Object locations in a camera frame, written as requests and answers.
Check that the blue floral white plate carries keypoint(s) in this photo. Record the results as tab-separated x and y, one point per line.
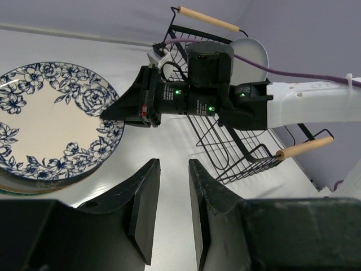
50	121

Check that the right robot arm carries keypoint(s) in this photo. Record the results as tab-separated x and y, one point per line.
206	90

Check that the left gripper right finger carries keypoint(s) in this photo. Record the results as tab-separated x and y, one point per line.
233	233

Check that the black wire dish rack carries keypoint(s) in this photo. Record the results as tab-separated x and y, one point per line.
233	154

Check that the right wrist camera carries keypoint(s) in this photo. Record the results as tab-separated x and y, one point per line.
159	55

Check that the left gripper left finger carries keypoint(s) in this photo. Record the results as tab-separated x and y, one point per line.
113	231

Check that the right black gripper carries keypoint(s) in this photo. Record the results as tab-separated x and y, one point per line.
137	106

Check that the red and teal plate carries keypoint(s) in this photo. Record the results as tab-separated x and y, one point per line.
5	192

